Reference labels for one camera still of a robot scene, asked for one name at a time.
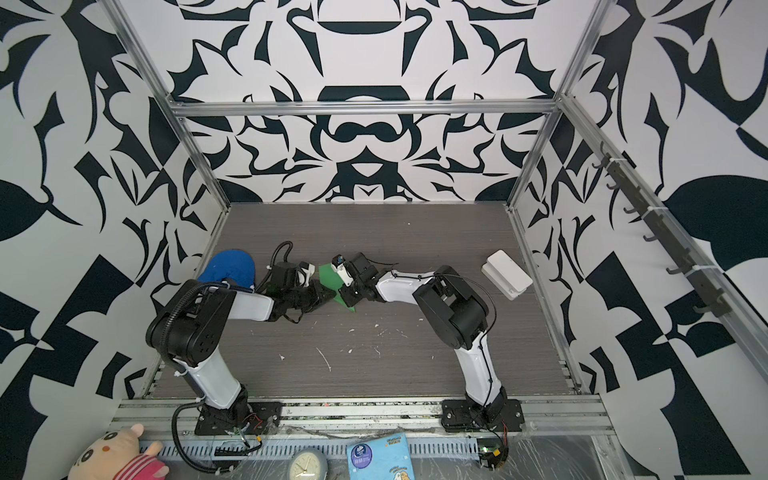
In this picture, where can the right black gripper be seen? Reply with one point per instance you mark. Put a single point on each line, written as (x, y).
(345, 291)

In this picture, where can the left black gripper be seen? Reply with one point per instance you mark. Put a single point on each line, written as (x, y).
(318, 292)

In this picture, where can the green square paper sheet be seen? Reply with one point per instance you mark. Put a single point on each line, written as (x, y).
(330, 279)

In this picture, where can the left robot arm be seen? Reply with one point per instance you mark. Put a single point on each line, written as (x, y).
(187, 332)

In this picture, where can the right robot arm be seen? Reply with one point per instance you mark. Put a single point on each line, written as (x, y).
(455, 311)

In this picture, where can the blue cloth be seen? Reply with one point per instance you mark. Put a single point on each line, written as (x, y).
(235, 267)

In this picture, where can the white box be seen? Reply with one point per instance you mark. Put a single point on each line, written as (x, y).
(506, 275)

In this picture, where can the round clock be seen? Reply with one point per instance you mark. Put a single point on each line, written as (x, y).
(308, 464)

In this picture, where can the blue booklet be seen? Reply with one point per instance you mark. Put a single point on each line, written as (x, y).
(384, 458)

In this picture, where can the small electronics board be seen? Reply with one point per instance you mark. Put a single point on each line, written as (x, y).
(492, 453)

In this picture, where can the plush toy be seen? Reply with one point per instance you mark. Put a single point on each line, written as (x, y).
(116, 455)

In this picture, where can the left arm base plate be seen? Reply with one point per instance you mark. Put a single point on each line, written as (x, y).
(252, 419)

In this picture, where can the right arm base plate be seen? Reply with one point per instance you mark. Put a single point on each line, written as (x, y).
(458, 416)

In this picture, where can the white cable duct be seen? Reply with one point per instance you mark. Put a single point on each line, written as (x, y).
(462, 448)

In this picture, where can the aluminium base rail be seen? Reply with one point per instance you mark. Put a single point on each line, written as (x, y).
(348, 417)

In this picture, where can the black hook rail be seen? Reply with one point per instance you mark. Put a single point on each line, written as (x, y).
(659, 221)

